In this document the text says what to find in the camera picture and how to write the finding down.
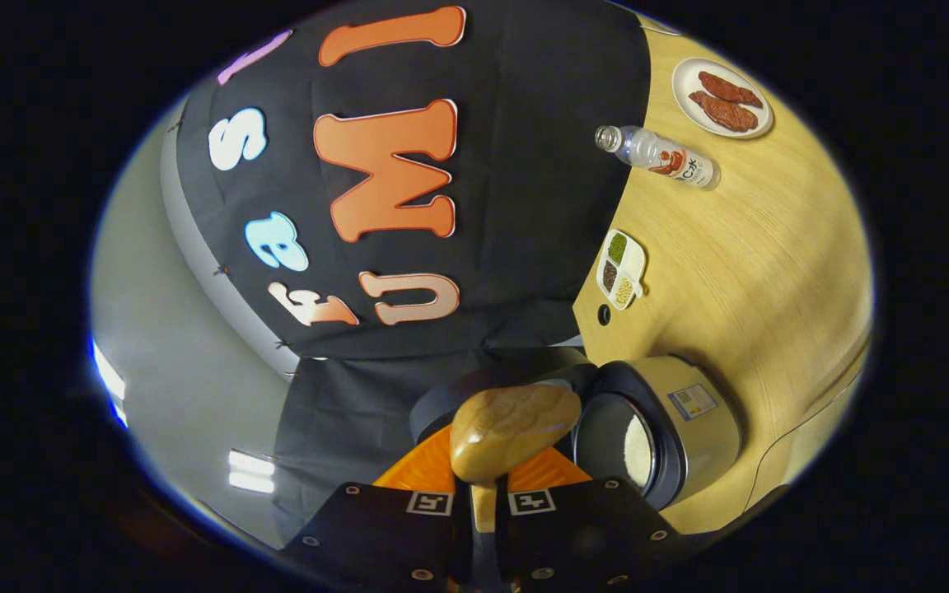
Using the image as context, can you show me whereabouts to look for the white round plate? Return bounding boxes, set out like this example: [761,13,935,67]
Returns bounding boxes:
[672,57,774,139]

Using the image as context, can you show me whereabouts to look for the wooden spoon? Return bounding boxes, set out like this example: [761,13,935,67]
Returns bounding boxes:
[450,383,582,536]

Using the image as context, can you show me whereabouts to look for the white rice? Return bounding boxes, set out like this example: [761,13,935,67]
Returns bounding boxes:
[623,414,655,488]

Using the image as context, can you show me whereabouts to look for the ceiling light panel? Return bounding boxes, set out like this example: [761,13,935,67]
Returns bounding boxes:
[91,338,128,429]
[227,449,276,495]

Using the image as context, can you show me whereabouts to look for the clear plastic drink bottle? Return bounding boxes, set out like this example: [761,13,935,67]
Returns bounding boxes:
[595,124,721,190]

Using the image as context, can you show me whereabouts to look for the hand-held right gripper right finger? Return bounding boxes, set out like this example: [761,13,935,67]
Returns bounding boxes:
[493,447,694,593]

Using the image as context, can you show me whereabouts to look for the black backdrop cloth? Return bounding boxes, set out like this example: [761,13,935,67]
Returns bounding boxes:
[160,0,657,544]

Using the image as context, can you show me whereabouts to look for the dark grey rice cooker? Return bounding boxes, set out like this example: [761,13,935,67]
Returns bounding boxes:
[409,346,743,511]

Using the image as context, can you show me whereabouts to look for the red meat piece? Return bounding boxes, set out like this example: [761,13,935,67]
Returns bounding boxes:
[689,91,760,133]
[697,71,764,109]

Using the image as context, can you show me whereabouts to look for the white divided bean dish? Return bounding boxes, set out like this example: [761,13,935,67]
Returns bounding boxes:
[596,229,647,311]

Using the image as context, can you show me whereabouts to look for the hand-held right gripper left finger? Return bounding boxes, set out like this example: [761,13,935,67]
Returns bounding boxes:
[281,424,472,593]

